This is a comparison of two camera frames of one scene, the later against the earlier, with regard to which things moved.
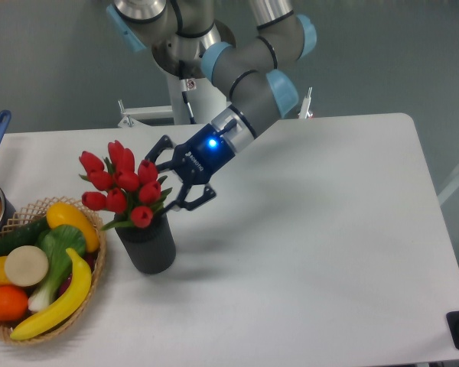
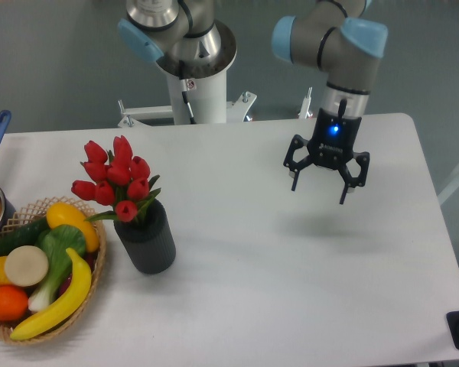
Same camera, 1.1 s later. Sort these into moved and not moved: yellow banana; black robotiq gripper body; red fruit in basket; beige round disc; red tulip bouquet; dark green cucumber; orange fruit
Moved: black robotiq gripper body; red tulip bouquet
Not moved: orange fruit; red fruit in basket; dark green cucumber; yellow banana; beige round disc
